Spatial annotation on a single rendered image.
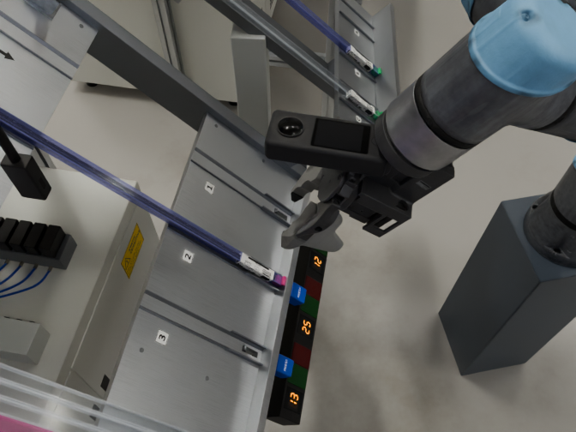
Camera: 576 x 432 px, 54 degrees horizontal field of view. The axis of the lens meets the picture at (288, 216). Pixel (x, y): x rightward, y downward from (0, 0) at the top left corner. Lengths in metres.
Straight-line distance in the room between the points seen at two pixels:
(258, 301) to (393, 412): 0.80
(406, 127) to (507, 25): 0.11
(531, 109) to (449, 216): 1.36
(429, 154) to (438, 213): 1.32
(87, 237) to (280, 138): 0.58
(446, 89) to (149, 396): 0.45
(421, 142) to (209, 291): 0.37
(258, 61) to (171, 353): 0.55
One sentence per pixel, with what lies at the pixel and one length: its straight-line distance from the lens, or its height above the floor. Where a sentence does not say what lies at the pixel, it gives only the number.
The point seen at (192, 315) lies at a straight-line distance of 0.72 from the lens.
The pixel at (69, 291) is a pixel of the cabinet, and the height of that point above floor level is 0.62.
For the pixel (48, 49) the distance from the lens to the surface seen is 0.75.
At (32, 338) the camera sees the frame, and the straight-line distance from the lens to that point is 0.92.
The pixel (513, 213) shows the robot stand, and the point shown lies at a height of 0.55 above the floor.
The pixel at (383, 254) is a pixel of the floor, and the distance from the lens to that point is 1.69.
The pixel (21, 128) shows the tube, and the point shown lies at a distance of 0.67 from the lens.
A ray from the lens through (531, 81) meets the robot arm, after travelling 0.43.
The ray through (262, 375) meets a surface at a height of 0.73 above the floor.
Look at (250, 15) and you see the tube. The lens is 0.86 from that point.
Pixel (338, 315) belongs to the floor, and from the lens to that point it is 1.58.
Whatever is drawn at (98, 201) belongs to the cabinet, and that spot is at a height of 0.62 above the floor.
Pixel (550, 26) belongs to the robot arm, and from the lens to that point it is 0.43.
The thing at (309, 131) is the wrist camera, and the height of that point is 1.06.
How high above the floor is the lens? 1.45
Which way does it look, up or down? 57 degrees down
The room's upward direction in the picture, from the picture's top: straight up
